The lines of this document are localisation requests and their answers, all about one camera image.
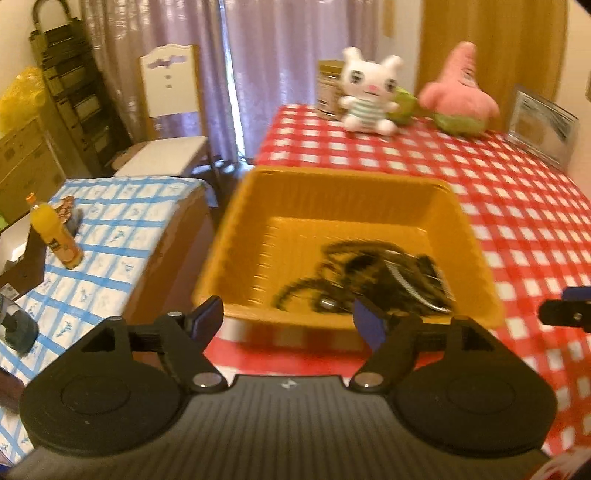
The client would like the dark round container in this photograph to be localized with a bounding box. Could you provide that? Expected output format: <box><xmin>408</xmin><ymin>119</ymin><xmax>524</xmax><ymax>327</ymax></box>
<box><xmin>0</xmin><ymin>293</ymin><xmax>40</xmax><ymax>355</ymax></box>

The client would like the pink starfish plush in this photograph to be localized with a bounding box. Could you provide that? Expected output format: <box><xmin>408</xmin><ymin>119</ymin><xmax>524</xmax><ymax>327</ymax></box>
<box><xmin>419</xmin><ymin>41</ymin><xmax>501</xmax><ymax>136</ymax></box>

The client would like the black storage rack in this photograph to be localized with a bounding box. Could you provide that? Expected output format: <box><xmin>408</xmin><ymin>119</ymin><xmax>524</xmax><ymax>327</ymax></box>
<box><xmin>28</xmin><ymin>0</ymin><xmax>132</xmax><ymax>176</ymax></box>

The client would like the white bunny plush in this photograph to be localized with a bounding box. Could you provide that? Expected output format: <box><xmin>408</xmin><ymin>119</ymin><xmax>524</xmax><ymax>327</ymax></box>
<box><xmin>339</xmin><ymin>46</ymin><xmax>404</xmax><ymax>136</ymax></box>

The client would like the yellow plastic tray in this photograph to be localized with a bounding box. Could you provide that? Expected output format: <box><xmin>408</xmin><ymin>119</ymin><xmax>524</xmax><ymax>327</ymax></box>
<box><xmin>191</xmin><ymin>166</ymin><xmax>505</xmax><ymax>331</ymax></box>

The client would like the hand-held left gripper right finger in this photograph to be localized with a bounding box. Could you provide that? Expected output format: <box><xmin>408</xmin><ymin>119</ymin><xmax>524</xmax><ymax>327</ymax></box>
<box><xmin>348</xmin><ymin>295</ymin><xmax>499</xmax><ymax>394</ymax></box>

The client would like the orange juice bottle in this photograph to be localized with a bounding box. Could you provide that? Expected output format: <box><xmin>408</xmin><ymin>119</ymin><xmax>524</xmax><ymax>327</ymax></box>
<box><xmin>26</xmin><ymin>193</ymin><xmax>85</xmax><ymax>271</ymax></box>

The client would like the brown snack packet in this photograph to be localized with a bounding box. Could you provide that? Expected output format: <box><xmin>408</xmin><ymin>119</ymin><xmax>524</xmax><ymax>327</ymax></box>
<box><xmin>48</xmin><ymin>195</ymin><xmax>77</xmax><ymax>224</ymax></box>

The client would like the blue checkered tablecloth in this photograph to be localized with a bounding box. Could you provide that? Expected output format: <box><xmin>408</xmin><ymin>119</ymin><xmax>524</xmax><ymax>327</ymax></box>
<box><xmin>0</xmin><ymin>175</ymin><xmax>208</xmax><ymax>467</ymax></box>

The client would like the yellow plastic bag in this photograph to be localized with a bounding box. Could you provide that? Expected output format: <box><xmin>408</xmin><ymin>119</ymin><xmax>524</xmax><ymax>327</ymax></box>
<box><xmin>0</xmin><ymin>67</ymin><xmax>49</xmax><ymax>139</ymax></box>

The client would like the lavender curtain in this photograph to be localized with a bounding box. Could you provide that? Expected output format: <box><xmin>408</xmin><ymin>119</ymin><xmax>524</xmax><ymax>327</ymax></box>
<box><xmin>78</xmin><ymin>0</ymin><xmax>384</xmax><ymax>158</ymax></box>

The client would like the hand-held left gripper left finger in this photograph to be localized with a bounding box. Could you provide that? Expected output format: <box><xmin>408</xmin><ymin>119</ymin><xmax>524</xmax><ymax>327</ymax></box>
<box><xmin>78</xmin><ymin>295</ymin><xmax>227</xmax><ymax>395</ymax></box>

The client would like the green tissue box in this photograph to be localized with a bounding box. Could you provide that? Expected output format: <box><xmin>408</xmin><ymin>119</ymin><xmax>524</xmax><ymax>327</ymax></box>
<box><xmin>390</xmin><ymin>88</ymin><xmax>423</xmax><ymax>125</ymax></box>

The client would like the dark brown wooden board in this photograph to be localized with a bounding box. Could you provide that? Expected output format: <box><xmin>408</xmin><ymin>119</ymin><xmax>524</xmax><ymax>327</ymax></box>
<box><xmin>0</xmin><ymin>222</ymin><xmax>49</xmax><ymax>289</ymax></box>

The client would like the golden curtain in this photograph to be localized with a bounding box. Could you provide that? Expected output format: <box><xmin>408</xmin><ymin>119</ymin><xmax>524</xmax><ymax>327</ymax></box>
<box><xmin>418</xmin><ymin>0</ymin><xmax>568</xmax><ymax>134</ymax></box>

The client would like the white pearl necklace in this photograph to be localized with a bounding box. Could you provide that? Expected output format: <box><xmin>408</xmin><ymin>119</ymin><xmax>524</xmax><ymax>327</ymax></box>
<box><xmin>385</xmin><ymin>251</ymin><xmax>455</xmax><ymax>315</ymax></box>

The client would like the cardboard box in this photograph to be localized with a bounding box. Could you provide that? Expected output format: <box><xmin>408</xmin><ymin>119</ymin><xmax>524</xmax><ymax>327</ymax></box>
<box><xmin>0</xmin><ymin>108</ymin><xmax>68</xmax><ymax>222</ymax></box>

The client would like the black bead necklace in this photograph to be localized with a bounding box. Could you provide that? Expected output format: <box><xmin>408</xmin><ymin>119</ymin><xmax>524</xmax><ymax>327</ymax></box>
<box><xmin>272</xmin><ymin>239</ymin><xmax>455</xmax><ymax>317</ymax></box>

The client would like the red checkered tablecloth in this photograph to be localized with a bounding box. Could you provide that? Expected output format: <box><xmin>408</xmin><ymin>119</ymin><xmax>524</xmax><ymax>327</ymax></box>
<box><xmin>203</xmin><ymin>104</ymin><xmax>591</xmax><ymax>462</ymax></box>

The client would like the white wooden chair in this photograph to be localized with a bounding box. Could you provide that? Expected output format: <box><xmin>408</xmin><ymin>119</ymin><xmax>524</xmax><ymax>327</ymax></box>
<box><xmin>113</xmin><ymin>44</ymin><xmax>222</xmax><ymax>206</ymax></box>

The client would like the clear picture frame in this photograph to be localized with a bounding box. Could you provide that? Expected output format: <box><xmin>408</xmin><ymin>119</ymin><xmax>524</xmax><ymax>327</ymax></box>
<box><xmin>507</xmin><ymin>85</ymin><xmax>579</xmax><ymax>169</ymax></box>

